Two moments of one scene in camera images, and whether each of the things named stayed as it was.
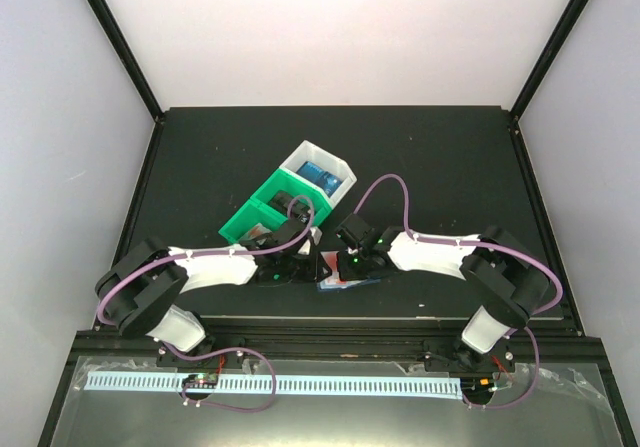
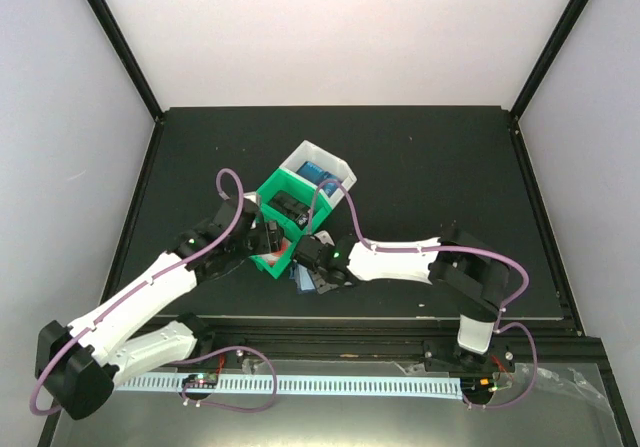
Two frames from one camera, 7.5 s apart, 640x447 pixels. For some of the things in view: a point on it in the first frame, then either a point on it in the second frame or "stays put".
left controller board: (201, 381) stays put
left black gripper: (315, 271) → (269, 241)
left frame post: (101, 6) stays put
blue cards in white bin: (326, 180) stays put
